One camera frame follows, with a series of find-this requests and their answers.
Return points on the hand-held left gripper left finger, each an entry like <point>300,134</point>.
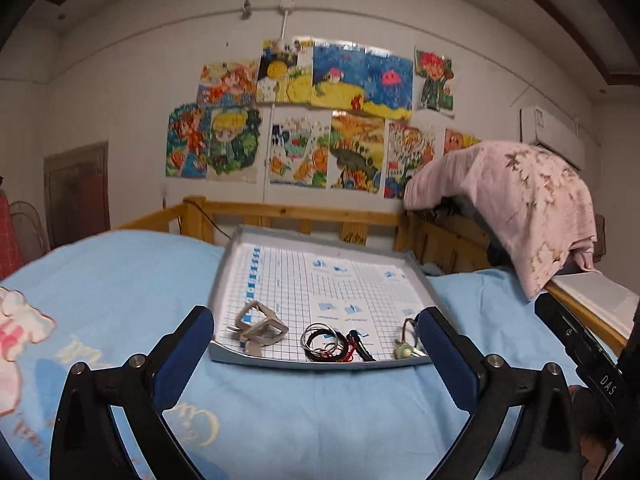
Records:
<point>185,355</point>

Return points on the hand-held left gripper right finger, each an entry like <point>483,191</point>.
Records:
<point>445,355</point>

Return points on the green bead charm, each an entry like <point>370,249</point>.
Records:
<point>405,351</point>

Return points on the grey tray with grid mat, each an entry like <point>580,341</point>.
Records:
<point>300,280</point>

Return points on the person's right hand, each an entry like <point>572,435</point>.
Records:
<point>595,425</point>

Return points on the white board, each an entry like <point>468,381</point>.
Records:
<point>595,295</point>

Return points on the light blue bedsheet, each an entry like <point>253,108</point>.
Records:
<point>125,280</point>

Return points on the pink blanket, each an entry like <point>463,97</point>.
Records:
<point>500,195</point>

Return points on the brown door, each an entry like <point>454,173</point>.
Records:
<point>75,195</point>

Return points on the red checked cloth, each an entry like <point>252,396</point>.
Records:
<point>9,240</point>

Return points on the white air conditioner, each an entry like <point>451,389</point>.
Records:
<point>550,135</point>

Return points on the wooden bed frame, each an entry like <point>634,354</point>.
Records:
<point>320,212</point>

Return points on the group of colourful wall drawings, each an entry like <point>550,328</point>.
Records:
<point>345,85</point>

